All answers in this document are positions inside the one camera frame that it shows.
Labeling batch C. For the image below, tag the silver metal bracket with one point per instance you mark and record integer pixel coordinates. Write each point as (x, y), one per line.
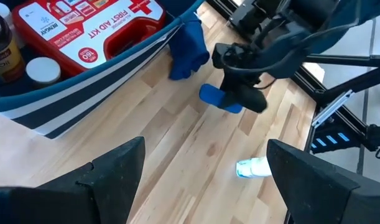
(332, 107)

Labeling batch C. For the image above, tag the yellow-capped fish oil bottle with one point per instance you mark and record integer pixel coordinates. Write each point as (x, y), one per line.
(3, 59)

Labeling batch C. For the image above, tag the small white plastic bottle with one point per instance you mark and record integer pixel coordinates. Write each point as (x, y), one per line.
(43, 71)

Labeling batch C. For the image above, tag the blue glove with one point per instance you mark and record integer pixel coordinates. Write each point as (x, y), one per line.
(188, 49)

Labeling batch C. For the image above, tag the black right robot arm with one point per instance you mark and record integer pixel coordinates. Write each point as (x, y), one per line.
(339, 21)

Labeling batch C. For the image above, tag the blue bandage roll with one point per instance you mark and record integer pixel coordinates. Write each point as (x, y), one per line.
(211, 95)

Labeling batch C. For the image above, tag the black diagonal frame strut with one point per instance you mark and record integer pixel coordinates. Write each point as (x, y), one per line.
(357, 82)

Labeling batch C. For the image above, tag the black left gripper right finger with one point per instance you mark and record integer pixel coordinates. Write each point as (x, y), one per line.
(317, 193)

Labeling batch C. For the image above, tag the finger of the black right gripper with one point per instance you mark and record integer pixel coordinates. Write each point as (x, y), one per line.
(248, 98)

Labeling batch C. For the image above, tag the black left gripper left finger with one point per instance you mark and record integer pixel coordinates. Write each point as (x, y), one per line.
(84, 193)

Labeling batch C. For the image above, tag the white melatonin tablet bottle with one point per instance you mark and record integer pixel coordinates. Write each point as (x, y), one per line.
(252, 168)

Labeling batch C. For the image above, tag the navy white striped fabric basket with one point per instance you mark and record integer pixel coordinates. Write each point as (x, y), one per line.
(68, 102)

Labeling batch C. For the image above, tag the red first aid kit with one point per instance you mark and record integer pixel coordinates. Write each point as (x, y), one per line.
(99, 31)

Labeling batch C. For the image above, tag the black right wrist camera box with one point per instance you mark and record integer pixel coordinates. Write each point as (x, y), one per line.
(225, 56)

